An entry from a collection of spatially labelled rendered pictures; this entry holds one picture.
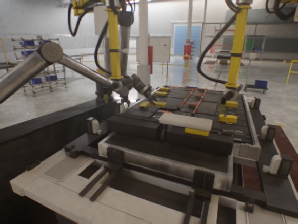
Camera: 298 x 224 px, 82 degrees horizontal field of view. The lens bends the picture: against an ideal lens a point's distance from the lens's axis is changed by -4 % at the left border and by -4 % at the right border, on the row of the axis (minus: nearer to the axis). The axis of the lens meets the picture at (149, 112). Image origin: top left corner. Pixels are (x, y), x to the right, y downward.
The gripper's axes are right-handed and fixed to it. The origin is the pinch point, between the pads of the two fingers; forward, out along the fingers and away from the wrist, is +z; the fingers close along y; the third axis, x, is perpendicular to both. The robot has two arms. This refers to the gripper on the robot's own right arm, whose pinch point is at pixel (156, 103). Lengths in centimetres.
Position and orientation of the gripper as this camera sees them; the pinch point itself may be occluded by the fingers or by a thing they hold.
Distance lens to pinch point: 185.0
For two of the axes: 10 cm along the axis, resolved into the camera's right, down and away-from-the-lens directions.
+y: -4.0, 3.3, -8.6
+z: 7.0, 7.1, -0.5
